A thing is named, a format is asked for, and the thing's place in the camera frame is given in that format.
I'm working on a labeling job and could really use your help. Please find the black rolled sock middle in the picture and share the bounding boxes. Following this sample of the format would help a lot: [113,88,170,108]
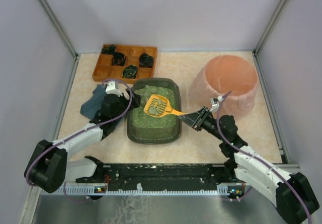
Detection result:
[111,52,126,66]

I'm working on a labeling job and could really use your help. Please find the green cat litter pellets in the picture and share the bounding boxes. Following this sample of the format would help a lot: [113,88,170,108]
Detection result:
[132,85,176,129]

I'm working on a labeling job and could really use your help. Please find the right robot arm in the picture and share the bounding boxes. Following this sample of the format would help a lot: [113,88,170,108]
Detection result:
[179,108,320,223]

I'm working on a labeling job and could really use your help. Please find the orange wooden divided tray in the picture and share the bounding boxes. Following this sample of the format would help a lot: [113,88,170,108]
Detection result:
[92,44,158,84]

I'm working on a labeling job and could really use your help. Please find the dark teal folded cloth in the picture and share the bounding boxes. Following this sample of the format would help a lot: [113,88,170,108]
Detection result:
[80,85,106,120]

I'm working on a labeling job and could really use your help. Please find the orange bin with bag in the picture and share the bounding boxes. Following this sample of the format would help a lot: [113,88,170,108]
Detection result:
[188,55,259,119]

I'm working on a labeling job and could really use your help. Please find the black rolled sock back-left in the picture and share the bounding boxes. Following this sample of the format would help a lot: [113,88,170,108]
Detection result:
[101,44,116,55]

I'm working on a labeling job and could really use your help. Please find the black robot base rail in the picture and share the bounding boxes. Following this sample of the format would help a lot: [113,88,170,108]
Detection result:
[76,164,241,191]

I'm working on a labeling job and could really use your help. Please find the yellow litter scoop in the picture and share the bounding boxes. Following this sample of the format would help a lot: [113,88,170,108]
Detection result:
[143,94,186,118]

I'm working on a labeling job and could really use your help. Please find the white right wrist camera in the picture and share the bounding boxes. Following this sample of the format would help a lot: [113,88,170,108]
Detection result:
[210,96,223,113]

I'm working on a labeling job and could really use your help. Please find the black rolled sock right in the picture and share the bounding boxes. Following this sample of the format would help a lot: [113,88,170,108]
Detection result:
[139,53,154,68]

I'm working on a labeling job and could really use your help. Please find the dark grey litter box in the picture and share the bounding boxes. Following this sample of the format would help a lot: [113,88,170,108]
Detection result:
[127,78,182,144]

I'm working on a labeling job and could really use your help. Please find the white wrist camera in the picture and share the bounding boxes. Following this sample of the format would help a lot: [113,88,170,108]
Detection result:
[103,81,122,96]
[210,96,223,113]

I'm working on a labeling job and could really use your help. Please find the black rolled sock front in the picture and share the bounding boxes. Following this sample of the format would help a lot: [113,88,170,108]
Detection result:
[122,65,138,79]

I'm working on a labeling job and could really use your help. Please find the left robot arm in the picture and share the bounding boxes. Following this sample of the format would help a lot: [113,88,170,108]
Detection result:
[24,89,141,193]

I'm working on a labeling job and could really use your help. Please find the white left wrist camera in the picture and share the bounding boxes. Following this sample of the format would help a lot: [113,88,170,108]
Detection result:
[103,81,122,96]

